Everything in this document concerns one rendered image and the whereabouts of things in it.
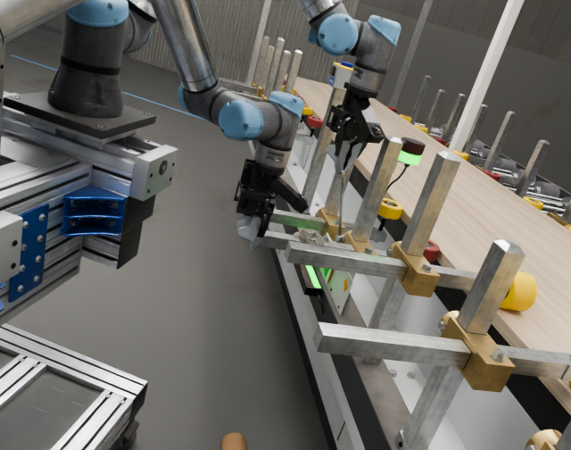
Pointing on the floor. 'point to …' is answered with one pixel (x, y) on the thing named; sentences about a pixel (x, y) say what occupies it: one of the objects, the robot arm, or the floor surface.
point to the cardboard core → (234, 442)
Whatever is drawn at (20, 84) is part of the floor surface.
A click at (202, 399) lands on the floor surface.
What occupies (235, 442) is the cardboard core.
